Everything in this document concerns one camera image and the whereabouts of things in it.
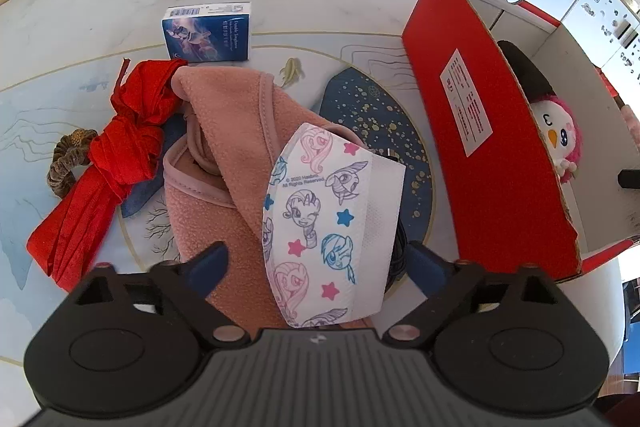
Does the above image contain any pink fleece cloth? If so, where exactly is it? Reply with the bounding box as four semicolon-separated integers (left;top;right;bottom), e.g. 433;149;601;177
162;68;396;330

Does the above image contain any brown braided hair tie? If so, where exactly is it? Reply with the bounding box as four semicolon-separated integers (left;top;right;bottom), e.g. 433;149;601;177
46;129;100;198

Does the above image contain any pink plush toy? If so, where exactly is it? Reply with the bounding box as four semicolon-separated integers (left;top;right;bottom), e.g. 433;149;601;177
530;93;583;185

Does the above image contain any blue card box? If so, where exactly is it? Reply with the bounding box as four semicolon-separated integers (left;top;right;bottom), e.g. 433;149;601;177
161;2;252;65

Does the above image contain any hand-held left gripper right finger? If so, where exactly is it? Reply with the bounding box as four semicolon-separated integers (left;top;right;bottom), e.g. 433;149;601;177
382;242;576;350

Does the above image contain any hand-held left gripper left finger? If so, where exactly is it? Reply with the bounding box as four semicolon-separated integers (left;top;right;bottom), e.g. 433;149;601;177
60;241;251;350

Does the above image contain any red cardboard box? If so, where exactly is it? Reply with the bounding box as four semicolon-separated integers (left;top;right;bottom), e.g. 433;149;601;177
401;0;640;285

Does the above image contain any red scarf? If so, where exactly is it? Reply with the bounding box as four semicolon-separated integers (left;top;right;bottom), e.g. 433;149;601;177
26;58;190;294

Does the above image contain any red cloth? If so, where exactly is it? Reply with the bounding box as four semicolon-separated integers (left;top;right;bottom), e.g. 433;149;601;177
597;67;618;100

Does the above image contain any cartoon print face mask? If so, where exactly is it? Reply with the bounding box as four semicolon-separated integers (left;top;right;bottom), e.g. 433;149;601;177
261;123;407;329

